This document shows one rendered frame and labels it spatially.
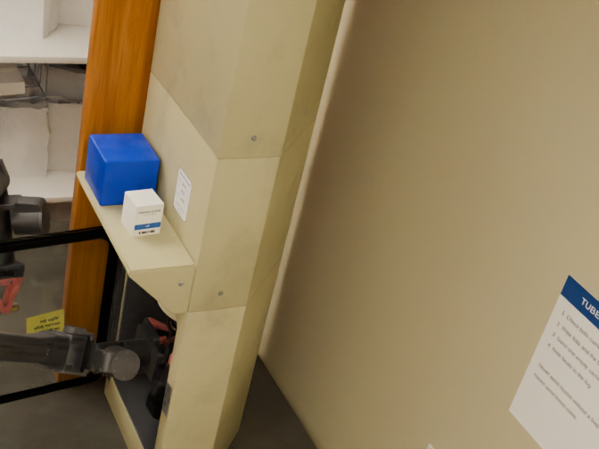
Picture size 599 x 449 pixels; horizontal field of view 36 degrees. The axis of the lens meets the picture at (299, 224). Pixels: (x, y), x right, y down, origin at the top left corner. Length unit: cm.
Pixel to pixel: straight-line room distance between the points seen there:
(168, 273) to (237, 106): 31
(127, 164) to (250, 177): 25
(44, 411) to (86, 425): 10
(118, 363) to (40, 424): 37
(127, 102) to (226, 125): 40
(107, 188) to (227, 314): 30
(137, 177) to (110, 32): 26
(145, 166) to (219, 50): 31
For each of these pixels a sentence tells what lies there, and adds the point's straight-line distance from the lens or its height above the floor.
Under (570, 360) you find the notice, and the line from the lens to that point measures 147.
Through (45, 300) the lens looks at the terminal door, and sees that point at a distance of 188.
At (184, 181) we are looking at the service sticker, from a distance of 157.
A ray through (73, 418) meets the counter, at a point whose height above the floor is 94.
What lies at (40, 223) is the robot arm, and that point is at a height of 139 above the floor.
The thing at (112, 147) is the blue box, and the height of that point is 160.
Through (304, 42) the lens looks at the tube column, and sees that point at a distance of 141.
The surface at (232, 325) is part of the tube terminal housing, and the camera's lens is 166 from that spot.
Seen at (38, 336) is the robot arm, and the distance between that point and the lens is 171.
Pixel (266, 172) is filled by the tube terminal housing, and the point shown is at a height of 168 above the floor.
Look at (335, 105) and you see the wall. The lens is 196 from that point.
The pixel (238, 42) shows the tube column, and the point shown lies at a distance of 137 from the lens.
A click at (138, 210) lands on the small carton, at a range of 156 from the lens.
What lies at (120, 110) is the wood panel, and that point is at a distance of 178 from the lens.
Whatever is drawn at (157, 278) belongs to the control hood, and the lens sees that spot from 153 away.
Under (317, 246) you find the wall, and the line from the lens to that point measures 205.
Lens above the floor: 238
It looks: 30 degrees down
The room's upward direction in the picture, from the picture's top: 14 degrees clockwise
